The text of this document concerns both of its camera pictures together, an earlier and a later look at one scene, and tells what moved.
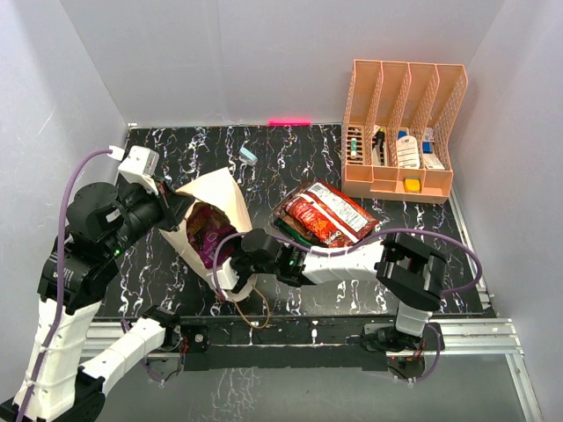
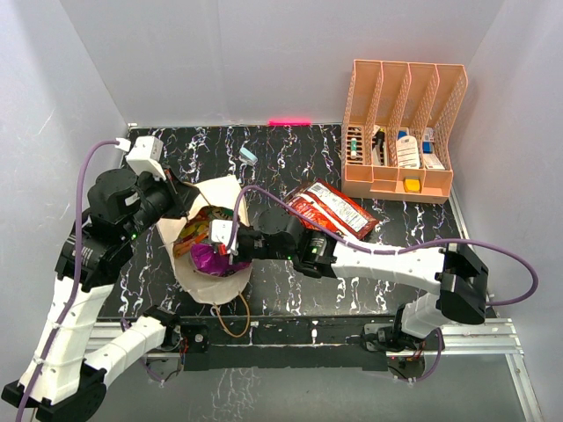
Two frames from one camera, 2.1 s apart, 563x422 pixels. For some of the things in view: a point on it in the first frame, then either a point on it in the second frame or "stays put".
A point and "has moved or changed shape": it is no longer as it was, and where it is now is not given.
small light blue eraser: (248, 155) stays put
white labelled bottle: (407, 150) stays put
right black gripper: (243, 276) to (240, 256)
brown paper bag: (222, 189) has moved or changed shape
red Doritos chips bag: (330, 214) stays put
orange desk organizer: (395, 131) stays put
